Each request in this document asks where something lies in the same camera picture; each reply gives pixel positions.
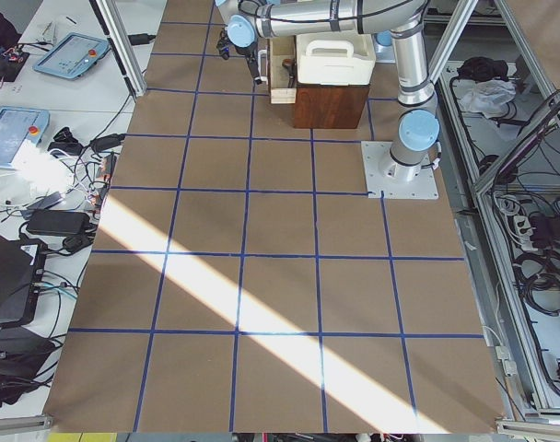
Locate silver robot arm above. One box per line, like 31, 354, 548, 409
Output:
216, 1, 439, 182

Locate blue teach pendant near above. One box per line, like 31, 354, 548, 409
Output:
0, 106, 50, 169

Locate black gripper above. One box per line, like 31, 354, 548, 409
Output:
234, 41, 267, 85

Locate light wooden drawer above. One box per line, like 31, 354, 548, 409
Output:
258, 37, 297, 105

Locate aluminium frame post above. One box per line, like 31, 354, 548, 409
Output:
89, 0, 146, 99

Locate crumpled white cloth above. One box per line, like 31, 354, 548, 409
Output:
459, 79, 516, 119

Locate white plastic tray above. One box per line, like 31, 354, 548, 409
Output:
296, 31, 376, 86

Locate blue teach pendant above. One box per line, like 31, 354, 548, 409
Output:
33, 32, 110, 80
0, 106, 50, 169

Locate black laptop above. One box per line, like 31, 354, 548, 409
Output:
0, 235, 48, 328

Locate dark brown wooden cabinet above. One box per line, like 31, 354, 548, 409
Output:
293, 83, 370, 129

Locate blue teach pendant far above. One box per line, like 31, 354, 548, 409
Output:
33, 32, 110, 80

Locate black power adapter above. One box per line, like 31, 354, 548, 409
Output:
26, 210, 90, 237

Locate black orange scissors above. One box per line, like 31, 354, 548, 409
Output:
282, 59, 297, 88

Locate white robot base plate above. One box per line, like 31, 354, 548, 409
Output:
361, 141, 439, 200

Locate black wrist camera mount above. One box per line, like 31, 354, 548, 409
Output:
216, 29, 231, 60

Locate black cloth bundle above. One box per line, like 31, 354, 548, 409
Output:
457, 56, 508, 82

